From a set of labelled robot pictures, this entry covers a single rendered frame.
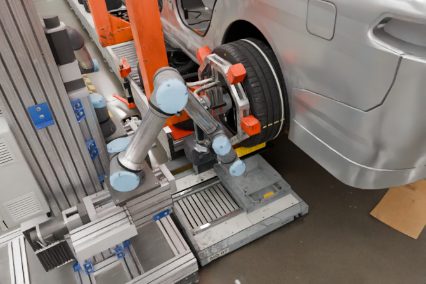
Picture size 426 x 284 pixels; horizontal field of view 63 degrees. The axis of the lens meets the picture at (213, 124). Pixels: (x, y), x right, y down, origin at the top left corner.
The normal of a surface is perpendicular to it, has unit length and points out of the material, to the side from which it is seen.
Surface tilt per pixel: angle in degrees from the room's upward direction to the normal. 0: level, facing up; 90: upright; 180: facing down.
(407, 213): 1
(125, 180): 96
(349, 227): 0
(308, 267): 0
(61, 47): 90
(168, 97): 84
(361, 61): 90
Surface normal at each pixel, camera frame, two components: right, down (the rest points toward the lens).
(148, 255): -0.08, -0.82
